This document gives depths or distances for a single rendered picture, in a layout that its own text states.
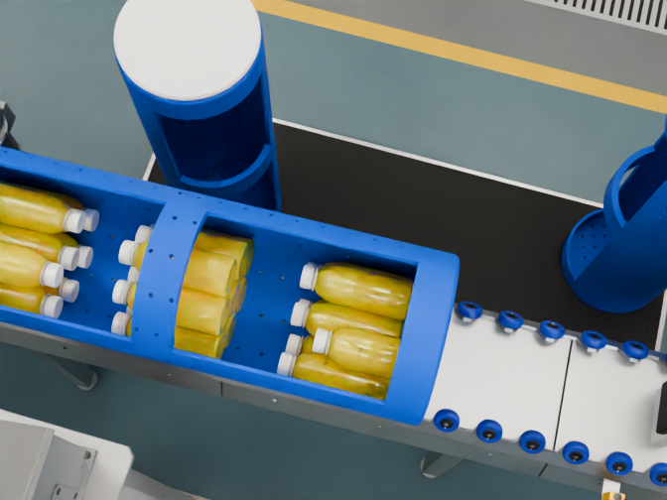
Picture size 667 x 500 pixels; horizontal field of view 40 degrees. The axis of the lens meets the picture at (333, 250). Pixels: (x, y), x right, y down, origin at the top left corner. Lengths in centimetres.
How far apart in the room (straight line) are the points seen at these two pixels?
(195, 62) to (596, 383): 94
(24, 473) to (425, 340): 58
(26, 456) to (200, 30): 90
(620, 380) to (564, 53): 155
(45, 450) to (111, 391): 144
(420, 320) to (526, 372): 38
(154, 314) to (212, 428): 120
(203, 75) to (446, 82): 133
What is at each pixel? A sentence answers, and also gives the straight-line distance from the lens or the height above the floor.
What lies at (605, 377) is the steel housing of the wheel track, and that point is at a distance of 173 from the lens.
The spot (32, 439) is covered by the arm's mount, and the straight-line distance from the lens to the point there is 124.
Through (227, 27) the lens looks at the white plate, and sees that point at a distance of 180.
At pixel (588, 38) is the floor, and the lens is 312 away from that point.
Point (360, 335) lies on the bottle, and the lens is 145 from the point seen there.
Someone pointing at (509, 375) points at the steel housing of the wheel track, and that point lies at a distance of 168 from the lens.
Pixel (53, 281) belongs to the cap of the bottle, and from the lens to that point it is 155.
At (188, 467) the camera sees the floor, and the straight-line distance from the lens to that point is 258.
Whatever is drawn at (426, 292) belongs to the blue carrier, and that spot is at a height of 123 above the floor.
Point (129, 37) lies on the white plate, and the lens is 181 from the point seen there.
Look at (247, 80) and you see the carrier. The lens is 177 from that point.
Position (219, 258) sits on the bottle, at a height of 117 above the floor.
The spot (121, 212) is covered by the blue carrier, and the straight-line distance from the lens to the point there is 168.
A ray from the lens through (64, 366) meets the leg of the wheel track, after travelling 237.
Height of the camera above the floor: 255
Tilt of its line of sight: 71 degrees down
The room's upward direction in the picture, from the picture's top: 2 degrees clockwise
